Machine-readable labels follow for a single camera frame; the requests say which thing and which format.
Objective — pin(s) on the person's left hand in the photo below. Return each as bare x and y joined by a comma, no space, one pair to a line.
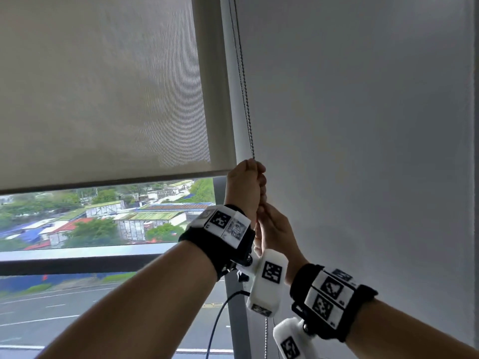
241,186

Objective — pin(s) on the person's right hand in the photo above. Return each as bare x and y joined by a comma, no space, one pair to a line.
278,235

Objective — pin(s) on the person's left fingers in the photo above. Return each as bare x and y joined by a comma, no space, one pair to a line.
261,183

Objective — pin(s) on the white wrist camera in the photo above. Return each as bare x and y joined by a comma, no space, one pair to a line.
293,342
267,284

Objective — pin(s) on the grey window mullion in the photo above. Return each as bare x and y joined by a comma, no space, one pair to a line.
239,332

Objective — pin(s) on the black wristband with markers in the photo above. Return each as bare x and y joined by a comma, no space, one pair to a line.
220,235
329,299

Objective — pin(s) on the person's right fingers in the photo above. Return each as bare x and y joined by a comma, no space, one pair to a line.
261,228

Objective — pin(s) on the black left wristband with markers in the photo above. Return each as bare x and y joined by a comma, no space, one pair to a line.
220,235

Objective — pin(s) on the beige roller blind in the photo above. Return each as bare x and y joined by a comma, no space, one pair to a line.
97,89

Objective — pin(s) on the person's right forearm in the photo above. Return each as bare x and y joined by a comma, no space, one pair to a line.
396,332

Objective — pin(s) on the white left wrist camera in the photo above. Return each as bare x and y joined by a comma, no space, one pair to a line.
267,284

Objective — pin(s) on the dark window rail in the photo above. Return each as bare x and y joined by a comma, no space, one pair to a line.
75,261

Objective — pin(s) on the person's left forearm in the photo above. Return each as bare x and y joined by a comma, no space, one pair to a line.
142,310

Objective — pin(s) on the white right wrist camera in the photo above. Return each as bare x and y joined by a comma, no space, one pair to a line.
293,342

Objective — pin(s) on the black right wristband with markers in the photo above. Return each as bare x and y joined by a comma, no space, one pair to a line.
329,299

